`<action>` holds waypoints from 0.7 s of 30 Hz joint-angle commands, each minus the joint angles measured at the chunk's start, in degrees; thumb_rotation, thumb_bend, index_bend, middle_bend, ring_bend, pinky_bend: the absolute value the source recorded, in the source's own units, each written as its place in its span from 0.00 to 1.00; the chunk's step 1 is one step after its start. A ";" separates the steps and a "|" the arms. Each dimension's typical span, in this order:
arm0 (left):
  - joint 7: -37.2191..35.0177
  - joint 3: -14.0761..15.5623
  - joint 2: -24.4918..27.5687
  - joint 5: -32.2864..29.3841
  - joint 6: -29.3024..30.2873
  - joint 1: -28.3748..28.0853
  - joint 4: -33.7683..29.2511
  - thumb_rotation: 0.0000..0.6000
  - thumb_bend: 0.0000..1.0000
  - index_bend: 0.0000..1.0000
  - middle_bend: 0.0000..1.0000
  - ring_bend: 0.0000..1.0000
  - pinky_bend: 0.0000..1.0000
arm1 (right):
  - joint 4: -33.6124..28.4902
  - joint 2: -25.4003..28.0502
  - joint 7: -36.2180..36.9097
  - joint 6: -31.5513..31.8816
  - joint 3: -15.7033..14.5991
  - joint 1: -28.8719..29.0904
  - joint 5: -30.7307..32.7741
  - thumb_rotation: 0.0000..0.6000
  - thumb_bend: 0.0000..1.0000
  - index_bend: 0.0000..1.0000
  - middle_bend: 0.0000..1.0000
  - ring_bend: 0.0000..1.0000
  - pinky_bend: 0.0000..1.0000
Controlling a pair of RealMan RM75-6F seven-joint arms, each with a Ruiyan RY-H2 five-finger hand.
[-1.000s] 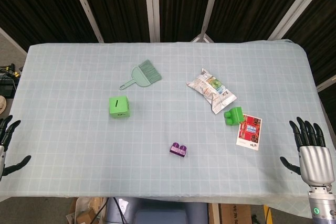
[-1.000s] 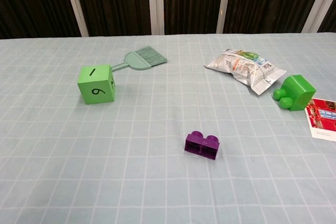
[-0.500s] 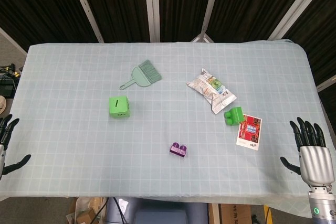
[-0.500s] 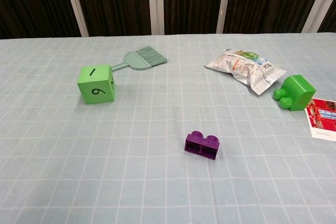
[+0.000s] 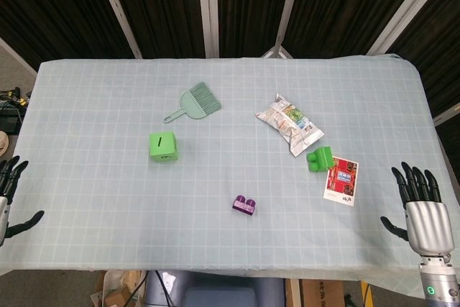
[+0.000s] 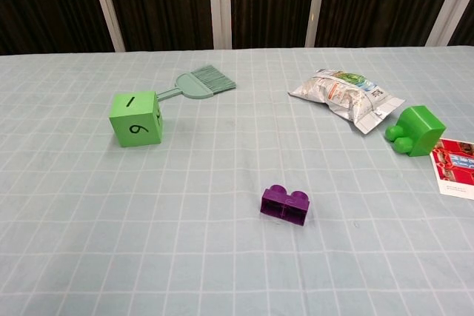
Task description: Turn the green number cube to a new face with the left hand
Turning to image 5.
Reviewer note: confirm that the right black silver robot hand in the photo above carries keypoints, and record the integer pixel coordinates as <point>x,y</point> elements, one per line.
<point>427,224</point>

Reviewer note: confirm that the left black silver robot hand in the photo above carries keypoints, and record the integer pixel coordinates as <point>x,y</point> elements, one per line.
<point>4,181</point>

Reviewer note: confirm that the green cube with slot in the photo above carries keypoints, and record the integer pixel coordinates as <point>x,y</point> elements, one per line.
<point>162,147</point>

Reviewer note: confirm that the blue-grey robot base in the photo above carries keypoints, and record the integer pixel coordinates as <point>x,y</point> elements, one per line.
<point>215,289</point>

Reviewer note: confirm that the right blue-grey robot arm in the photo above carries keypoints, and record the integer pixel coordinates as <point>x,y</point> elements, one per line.
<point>436,282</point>

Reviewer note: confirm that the mint green hand brush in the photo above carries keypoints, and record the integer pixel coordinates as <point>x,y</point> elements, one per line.
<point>196,104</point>

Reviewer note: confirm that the beige round hat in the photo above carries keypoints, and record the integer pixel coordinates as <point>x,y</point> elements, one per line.
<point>3,141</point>

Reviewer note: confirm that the red and white card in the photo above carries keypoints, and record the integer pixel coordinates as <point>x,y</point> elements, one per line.
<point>341,181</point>

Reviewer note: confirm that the green toy building block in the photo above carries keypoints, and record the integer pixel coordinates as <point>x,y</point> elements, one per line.
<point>321,159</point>

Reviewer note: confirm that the brown cardboard box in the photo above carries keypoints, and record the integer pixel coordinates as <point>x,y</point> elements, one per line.
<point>321,294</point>

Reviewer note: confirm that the cardboard and paper clutter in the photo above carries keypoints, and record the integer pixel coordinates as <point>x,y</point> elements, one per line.
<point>115,289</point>

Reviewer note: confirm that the silver crumpled snack bag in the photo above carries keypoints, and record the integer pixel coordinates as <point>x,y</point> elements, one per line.
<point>289,123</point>

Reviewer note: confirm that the purple toy building block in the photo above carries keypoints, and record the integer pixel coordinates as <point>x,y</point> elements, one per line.
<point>245,205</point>

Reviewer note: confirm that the light blue checked tablecloth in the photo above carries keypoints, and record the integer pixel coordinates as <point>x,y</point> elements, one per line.
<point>215,235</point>

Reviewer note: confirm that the white partition frame post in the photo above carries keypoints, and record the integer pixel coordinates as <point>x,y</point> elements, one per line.
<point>208,8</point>
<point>402,12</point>
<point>118,8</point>
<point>285,16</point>

